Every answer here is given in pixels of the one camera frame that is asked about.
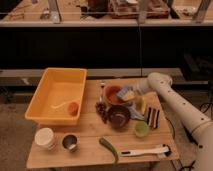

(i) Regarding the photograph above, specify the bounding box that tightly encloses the blue yellow sponge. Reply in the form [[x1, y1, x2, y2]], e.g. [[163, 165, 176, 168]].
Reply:
[[116, 86, 132, 100]]

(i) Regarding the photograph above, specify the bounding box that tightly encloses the bunch of dark grapes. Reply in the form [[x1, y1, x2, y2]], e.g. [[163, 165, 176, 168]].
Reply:
[[95, 102, 108, 123]]

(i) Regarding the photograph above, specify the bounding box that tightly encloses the green pepper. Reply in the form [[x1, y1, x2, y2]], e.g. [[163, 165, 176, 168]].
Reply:
[[99, 138, 119, 163]]

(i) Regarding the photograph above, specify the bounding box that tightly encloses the white paper cup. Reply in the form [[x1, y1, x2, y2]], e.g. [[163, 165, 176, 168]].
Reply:
[[34, 128, 55, 149]]

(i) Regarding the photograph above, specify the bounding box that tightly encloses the small metal cup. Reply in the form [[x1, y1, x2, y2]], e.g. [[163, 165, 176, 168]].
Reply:
[[62, 134, 78, 152]]

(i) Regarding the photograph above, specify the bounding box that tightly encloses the yellow plastic bin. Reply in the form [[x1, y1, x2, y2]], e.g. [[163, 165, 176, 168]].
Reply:
[[25, 68, 87, 125]]

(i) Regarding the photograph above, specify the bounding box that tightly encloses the striped cloth block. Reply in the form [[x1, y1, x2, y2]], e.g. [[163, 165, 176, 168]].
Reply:
[[147, 107, 160, 129]]

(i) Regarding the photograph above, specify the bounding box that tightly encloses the green cup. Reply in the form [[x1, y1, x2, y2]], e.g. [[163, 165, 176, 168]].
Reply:
[[134, 121, 149, 137]]

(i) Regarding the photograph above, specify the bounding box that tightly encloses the dark purple bowl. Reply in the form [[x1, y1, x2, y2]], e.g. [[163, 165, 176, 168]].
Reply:
[[108, 105, 130, 129]]

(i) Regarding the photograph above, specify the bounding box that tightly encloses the white spoon in bin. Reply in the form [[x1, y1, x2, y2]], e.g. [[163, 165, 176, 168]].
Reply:
[[50, 98, 81, 110]]

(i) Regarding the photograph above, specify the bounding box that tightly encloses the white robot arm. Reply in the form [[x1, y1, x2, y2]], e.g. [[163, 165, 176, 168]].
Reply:
[[133, 72, 213, 171]]

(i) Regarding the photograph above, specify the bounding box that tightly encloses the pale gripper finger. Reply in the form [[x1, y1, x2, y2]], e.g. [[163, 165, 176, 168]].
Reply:
[[122, 91, 135, 101]]

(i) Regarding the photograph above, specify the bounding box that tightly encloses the red bowl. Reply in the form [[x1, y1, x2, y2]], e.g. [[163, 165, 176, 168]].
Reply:
[[104, 85, 124, 105]]

